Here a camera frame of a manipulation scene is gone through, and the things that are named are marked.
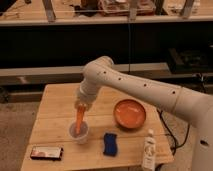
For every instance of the white squeeze bottle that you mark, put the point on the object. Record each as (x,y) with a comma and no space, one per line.
(149,152)

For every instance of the white ceramic cup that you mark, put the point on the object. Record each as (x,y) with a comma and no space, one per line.
(82,136)

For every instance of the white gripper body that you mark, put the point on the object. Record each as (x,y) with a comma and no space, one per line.
(81,104)

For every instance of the orange bowl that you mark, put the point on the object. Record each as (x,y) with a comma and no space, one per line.
(129,114)

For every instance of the long wooden shelf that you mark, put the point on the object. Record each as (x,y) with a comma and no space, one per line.
(80,12)

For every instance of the orange pepper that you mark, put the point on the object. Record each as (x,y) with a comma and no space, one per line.
(79,119)

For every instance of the blue sponge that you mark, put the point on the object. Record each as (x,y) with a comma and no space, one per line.
(110,144)

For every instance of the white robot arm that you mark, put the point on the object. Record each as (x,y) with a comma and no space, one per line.
(192,106)

